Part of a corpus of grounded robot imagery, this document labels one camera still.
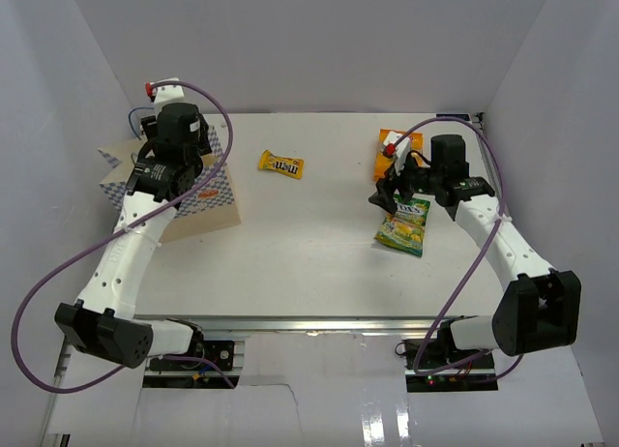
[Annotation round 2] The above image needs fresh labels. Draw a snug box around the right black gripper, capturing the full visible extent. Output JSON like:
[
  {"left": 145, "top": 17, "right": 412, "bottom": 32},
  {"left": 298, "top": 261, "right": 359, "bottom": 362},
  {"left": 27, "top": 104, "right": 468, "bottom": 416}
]
[{"left": 369, "top": 151, "right": 443, "bottom": 215}]

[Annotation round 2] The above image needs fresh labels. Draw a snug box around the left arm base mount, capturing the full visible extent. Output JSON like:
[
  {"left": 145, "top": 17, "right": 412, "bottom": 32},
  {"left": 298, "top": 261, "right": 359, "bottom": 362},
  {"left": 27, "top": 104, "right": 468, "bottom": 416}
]
[{"left": 146, "top": 340, "right": 235, "bottom": 373}]

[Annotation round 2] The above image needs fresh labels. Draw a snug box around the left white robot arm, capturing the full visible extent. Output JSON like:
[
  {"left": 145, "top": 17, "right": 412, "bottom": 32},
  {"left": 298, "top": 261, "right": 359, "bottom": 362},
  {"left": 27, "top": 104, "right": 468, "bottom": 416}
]
[{"left": 54, "top": 103, "right": 209, "bottom": 369}]

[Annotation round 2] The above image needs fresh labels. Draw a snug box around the aluminium frame rail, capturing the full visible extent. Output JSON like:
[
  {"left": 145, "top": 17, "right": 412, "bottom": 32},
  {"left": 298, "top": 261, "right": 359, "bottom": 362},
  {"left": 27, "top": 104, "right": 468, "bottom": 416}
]
[{"left": 123, "top": 316, "right": 433, "bottom": 340}]

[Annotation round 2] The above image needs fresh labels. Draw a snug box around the orange gummy candy bag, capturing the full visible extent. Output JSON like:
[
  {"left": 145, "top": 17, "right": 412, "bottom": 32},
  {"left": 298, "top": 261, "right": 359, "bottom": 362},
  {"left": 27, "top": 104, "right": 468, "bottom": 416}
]
[{"left": 373, "top": 129, "right": 425, "bottom": 182}]

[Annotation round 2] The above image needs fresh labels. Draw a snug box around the blue checkered paper bag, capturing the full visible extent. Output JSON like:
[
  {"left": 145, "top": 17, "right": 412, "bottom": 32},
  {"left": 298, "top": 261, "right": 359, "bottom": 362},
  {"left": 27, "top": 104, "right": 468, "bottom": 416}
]
[{"left": 99, "top": 123, "right": 241, "bottom": 243}]

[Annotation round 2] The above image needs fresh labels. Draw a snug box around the green fox's candy bag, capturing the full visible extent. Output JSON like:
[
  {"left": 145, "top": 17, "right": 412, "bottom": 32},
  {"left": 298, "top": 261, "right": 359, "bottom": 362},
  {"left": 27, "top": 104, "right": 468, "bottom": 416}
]
[{"left": 374, "top": 194, "right": 430, "bottom": 257}]

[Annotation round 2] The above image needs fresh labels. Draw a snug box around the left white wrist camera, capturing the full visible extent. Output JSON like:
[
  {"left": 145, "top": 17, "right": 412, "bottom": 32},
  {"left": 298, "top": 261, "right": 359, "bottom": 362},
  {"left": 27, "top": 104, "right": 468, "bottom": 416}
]
[{"left": 145, "top": 82, "right": 186, "bottom": 115}]

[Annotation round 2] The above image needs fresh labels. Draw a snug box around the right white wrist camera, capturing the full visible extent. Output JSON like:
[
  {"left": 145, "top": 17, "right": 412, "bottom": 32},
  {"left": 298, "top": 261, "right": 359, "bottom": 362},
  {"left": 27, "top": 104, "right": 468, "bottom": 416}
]
[{"left": 382, "top": 133, "right": 411, "bottom": 175}]

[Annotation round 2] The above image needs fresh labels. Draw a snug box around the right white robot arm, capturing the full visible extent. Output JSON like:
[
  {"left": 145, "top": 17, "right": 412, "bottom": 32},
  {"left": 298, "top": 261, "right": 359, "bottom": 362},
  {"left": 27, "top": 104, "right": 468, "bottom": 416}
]
[{"left": 369, "top": 132, "right": 581, "bottom": 369}]

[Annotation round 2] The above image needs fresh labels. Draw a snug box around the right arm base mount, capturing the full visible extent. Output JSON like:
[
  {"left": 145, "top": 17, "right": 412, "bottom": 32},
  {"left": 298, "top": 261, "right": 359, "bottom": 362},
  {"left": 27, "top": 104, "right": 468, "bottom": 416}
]
[{"left": 394, "top": 339, "right": 498, "bottom": 394}]

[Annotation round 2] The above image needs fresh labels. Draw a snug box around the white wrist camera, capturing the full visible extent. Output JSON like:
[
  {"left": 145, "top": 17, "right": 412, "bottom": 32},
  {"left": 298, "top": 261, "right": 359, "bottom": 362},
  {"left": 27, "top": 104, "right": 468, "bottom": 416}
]
[
  {"left": 382, "top": 133, "right": 411, "bottom": 175},
  {"left": 145, "top": 82, "right": 186, "bottom": 115}
]

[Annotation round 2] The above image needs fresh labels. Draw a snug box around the yellow m&m pack top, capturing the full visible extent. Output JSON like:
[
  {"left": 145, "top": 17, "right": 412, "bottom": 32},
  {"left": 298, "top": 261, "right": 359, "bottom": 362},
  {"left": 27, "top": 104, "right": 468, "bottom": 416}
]
[{"left": 257, "top": 150, "right": 305, "bottom": 180}]

